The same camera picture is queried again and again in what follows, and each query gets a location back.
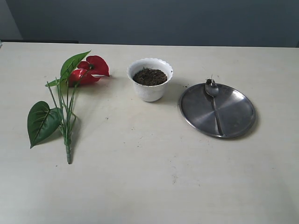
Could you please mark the stainless steel spork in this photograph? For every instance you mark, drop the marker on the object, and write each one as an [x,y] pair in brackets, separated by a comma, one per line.
[212,90]

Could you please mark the artificial red anthurium plant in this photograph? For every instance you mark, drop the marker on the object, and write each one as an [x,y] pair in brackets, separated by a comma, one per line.
[43,121]

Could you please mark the dark brown potting soil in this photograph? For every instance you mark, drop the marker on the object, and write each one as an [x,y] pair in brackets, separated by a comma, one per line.
[150,77]

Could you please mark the white plastic flower pot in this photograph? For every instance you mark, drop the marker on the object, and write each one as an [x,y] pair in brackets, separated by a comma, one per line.
[150,93]

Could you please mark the round stainless steel plate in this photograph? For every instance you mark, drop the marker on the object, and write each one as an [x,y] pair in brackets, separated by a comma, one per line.
[228,115]

